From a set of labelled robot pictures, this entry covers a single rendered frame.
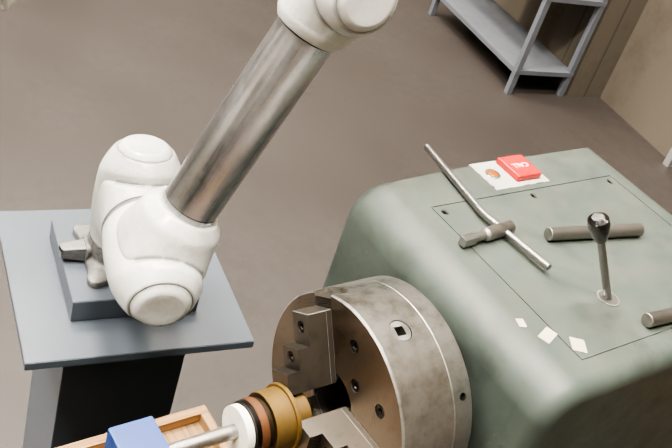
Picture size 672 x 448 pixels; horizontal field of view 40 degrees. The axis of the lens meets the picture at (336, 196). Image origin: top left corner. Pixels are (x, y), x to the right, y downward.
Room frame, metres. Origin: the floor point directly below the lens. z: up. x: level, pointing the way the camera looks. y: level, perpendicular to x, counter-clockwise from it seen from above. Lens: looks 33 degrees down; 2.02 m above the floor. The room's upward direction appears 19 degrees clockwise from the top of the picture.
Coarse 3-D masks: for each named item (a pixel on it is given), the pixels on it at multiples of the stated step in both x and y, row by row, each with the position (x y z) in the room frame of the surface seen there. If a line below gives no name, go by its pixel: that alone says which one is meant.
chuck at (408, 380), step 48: (336, 288) 1.03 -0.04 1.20; (384, 288) 1.03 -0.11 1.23; (288, 336) 1.03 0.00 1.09; (336, 336) 0.96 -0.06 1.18; (384, 336) 0.93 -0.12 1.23; (432, 336) 0.96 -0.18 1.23; (336, 384) 1.00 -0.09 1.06; (384, 384) 0.88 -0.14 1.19; (432, 384) 0.91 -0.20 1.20; (384, 432) 0.86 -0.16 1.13; (432, 432) 0.87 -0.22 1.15
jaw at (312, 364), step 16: (320, 304) 1.00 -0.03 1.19; (304, 320) 0.96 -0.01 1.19; (320, 320) 0.96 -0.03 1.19; (304, 336) 0.95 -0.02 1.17; (320, 336) 0.95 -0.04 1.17; (288, 352) 0.94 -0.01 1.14; (304, 352) 0.93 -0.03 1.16; (320, 352) 0.94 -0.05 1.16; (288, 368) 0.92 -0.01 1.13; (304, 368) 0.92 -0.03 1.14; (320, 368) 0.93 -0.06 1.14; (288, 384) 0.89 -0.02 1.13; (304, 384) 0.91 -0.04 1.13; (320, 384) 0.92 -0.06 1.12
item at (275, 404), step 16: (272, 384) 0.90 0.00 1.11; (240, 400) 0.86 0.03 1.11; (256, 400) 0.86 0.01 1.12; (272, 400) 0.86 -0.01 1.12; (288, 400) 0.87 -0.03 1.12; (304, 400) 0.89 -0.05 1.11; (256, 416) 0.83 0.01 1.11; (272, 416) 0.85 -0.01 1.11; (288, 416) 0.85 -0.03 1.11; (304, 416) 0.88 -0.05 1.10; (256, 432) 0.82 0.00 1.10; (272, 432) 0.83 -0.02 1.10; (288, 432) 0.84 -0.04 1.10
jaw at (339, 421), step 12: (348, 408) 0.91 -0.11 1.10; (312, 420) 0.87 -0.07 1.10; (324, 420) 0.88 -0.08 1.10; (336, 420) 0.88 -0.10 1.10; (348, 420) 0.89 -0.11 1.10; (312, 432) 0.85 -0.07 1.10; (324, 432) 0.86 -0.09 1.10; (336, 432) 0.86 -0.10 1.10; (348, 432) 0.87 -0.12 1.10; (360, 432) 0.88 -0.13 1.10; (300, 444) 0.85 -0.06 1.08; (312, 444) 0.84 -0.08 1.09; (324, 444) 0.85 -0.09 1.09; (336, 444) 0.84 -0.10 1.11; (348, 444) 0.85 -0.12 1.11; (360, 444) 0.85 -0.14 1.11; (372, 444) 0.86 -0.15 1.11
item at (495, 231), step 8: (496, 224) 1.21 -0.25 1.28; (504, 224) 1.22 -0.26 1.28; (512, 224) 1.23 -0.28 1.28; (472, 232) 1.17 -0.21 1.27; (480, 232) 1.18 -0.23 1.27; (488, 232) 1.19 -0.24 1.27; (496, 232) 1.20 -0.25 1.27; (504, 232) 1.21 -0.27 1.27; (512, 232) 1.23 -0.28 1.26; (464, 240) 1.15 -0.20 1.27; (472, 240) 1.16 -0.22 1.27; (480, 240) 1.17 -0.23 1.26; (488, 240) 1.19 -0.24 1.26
